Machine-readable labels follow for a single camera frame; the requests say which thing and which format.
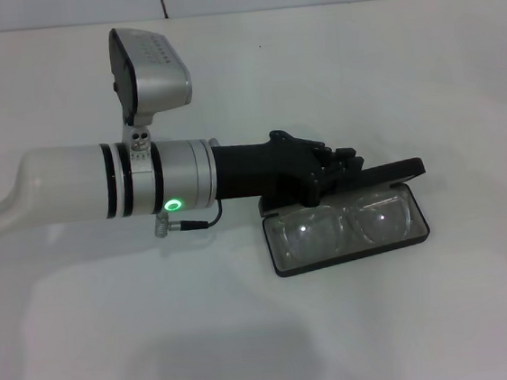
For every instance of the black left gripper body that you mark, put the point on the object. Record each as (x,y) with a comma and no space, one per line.
(264,166)

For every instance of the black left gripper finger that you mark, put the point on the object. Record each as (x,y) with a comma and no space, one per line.
(342,171)
(343,155)

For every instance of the clear frame glasses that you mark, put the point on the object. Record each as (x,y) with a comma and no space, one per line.
(343,226)

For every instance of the black glasses case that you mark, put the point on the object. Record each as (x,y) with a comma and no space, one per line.
(355,252)

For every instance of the silver left wrist port stub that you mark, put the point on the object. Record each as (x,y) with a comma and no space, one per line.
(214,142)

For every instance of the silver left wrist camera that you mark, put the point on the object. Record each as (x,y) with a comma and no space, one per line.
(151,78)

